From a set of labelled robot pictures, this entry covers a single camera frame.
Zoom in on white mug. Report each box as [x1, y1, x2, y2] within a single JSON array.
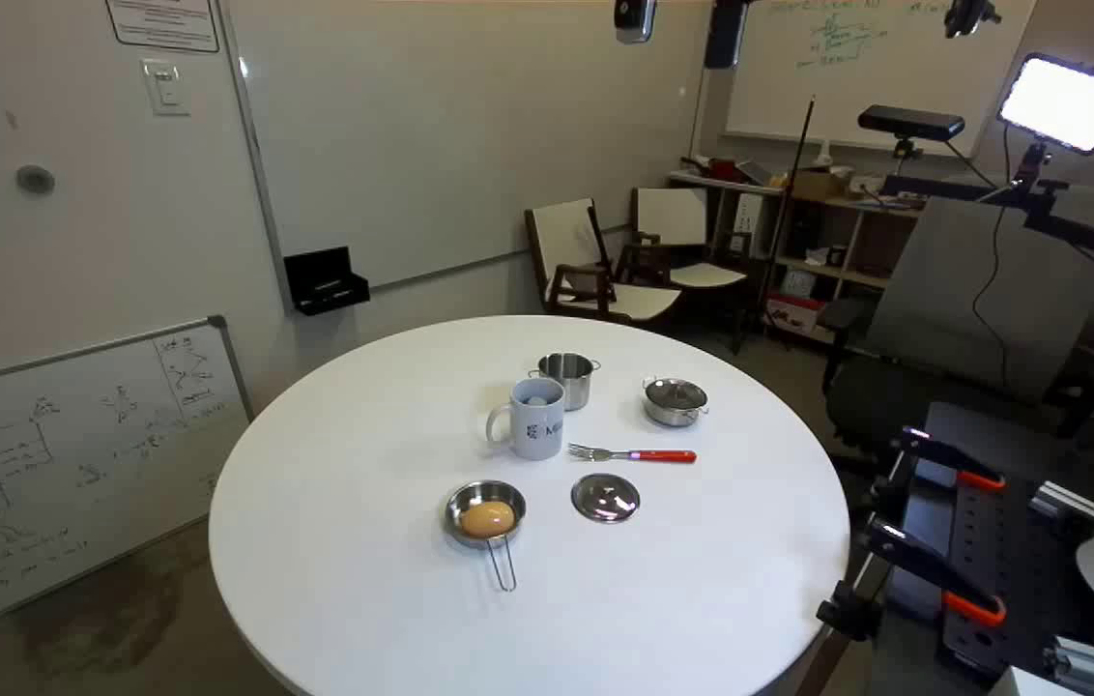
[[486, 377, 567, 462]]

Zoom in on whiteboard with green writing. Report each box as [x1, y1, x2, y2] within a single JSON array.
[[722, 0, 1040, 158]]

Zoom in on black pole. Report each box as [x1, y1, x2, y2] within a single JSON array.
[[736, 95, 818, 356]]

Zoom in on wooden shelf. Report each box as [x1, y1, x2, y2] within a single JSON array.
[[667, 159, 927, 344]]

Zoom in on row of wooden chairs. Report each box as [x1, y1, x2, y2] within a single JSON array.
[[523, 186, 753, 330]]

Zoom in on grey office chair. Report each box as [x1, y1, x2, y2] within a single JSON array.
[[816, 196, 1094, 470]]

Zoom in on small open steel pot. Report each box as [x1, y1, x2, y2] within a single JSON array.
[[529, 352, 602, 413]]

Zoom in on small steel pot with lid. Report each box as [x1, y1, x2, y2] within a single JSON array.
[[642, 376, 710, 429]]

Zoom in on black marker tray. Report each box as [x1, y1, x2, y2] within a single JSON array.
[[282, 246, 372, 317]]

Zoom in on paper notice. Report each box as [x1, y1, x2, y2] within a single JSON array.
[[104, 0, 221, 54]]

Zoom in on steel pot lid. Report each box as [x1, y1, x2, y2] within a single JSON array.
[[570, 473, 643, 525]]

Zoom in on black clamp with orange tip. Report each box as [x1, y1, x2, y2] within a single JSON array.
[[871, 425, 1008, 496], [859, 515, 1009, 629]]

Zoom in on small steel pan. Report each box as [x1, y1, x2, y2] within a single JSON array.
[[443, 479, 529, 594]]

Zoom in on orange egg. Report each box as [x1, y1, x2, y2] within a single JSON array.
[[458, 500, 518, 540]]

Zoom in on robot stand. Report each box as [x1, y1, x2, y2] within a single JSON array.
[[887, 401, 1094, 696]]

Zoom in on large wall whiteboard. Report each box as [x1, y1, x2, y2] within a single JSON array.
[[216, 0, 714, 317]]

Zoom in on black camera on mount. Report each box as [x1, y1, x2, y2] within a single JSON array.
[[942, 0, 1003, 41]]

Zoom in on light panel on mount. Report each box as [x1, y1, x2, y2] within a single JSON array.
[[994, 52, 1094, 194]]

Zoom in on black cable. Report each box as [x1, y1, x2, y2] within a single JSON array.
[[970, 126, 1014, 390]]

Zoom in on fork with red handle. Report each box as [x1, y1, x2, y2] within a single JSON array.
[[566, 442, 699, 466]]

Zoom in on light switch plate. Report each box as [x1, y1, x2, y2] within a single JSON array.
[[141, 59, 193, 118]]

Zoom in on whiteboard leaning on wall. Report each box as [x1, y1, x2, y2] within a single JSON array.
[[0, 314, 255, 651]]

